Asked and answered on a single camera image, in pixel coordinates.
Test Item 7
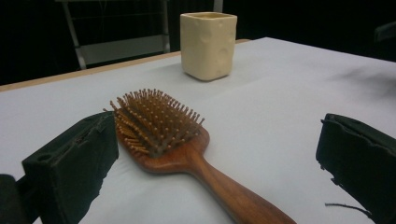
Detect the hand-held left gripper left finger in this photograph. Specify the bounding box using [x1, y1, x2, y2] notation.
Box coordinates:
[21, 111, 120, 224]

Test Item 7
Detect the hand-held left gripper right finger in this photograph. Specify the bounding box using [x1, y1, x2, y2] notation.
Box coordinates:
[315, 113, 396, 224]

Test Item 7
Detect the wooden hairbrush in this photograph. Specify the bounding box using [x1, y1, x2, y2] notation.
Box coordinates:
[103, 88, 297, 224]

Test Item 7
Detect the cream square cup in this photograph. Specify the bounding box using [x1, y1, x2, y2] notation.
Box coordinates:
[179, 11, 238, 82]

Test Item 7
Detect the grey metal chair frame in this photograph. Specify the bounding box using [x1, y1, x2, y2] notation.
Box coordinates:
[55, 0, 172, 71]

